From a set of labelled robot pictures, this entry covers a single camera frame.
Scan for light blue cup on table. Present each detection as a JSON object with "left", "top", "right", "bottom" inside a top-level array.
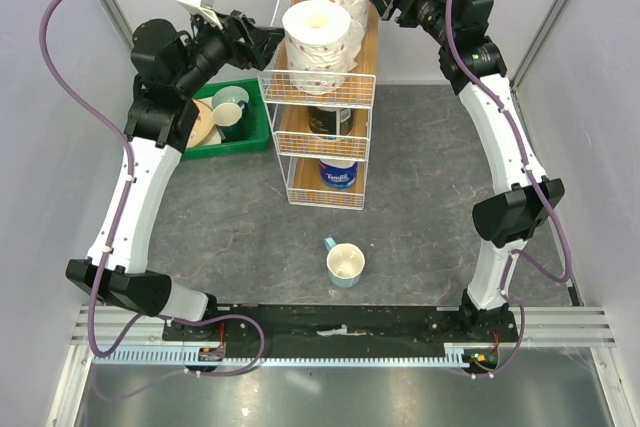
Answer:
[{"left": 324, "top": 237, "right": 366, "bottom": 288}]

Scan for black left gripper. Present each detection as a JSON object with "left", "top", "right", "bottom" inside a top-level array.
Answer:
[{"left": 175, "top": 5, "right": 287, "bottom": 97}]

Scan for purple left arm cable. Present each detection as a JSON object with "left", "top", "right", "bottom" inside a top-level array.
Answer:
[{"left": 38, "top": 0, "right": 201, "bottom": 401}]

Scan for floral ceramic plate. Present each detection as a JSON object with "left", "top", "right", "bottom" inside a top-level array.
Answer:
[{"left": 187, "top": 99, "right": 215, "bottom": 148}]

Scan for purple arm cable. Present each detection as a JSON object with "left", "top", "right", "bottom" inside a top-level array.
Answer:
[
  {"left": 444, "top": 0, "right": 574, "bottom": 381},
  {"left": 38, "top": 0, "right": 201, "bottom": 401}
]

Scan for black towel roll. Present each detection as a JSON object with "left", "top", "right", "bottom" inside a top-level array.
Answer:
[{"left": 307, "top": 106, "right": 355, "bottom": 138}]

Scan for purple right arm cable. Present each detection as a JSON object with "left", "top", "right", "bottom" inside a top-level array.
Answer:
[{"left": 444, "top": 0, "right": 574, "bottom": 381}]

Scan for green plastic bin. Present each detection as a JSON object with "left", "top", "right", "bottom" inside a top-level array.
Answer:
[{"left": 182, "top": 79, "right": 270, "bottom": 160}]

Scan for teal ceramic mug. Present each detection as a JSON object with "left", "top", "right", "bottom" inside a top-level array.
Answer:
[{"left": 212, "top": 86, "right": 250, "bottom": 143}]

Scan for white wire three-tier shelf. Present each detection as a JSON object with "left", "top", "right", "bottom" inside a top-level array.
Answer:
[{"left": 258, "top": 0, "right": 378, "bottom": 210}]

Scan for cream interior mug in bin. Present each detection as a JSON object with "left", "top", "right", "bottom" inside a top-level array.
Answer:
[{"left": 212, "top": 102, "right": 243, "bottom": 127}]

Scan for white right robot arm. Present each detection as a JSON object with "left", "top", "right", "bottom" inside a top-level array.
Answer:
[{"left": 370, "top": 0, "right": 565, "bottom": 341}]

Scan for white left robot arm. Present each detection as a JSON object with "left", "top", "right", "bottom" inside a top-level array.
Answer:
[{"left": 66, "top": 11, "right": 285, "bottom": 340}]

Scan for white floral towel roll back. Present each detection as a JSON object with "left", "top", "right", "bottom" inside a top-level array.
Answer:
[{"left": 282, "top": 0, "right": 364, "bottom": 96}]

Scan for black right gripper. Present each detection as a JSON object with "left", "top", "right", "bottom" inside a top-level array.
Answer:
[{"left": 365, "top": 0, "right": 456, "bottom": 47}]

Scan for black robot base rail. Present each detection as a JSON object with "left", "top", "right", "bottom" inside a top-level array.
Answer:
[{"left": 162, "top": 301, "right": 521, "bottom": 363}]

